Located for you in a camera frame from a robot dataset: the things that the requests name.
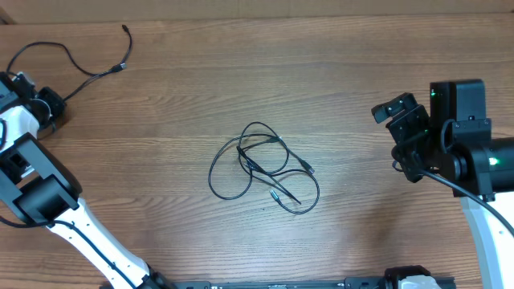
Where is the black usb cable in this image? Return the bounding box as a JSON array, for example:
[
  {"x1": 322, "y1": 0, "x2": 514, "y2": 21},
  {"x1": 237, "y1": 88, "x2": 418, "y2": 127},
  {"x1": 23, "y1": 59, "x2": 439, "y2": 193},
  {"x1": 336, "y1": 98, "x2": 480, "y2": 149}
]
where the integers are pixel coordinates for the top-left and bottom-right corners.
[
  {"x1": 6, "y1": 24, "x2": 133, "y2": 103},
  {"x1": 207, "y1": 121, "x2": 321, "y2": 215}
]

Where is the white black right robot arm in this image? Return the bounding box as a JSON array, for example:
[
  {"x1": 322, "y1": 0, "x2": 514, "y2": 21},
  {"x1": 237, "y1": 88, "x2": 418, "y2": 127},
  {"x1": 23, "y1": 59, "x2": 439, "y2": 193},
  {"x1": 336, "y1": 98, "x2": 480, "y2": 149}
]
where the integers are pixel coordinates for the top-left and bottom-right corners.
[{"x1": 372, "y1": 79, "x2": 513, "y2": 288}]

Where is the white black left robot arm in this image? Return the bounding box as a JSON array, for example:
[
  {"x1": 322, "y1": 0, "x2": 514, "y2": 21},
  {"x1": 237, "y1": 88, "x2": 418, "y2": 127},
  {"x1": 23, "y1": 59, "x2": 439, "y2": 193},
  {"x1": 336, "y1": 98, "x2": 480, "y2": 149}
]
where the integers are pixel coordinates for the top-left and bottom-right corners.
[{"x1": 1, "y1": 72, "x2": 174, "y2": 288}]

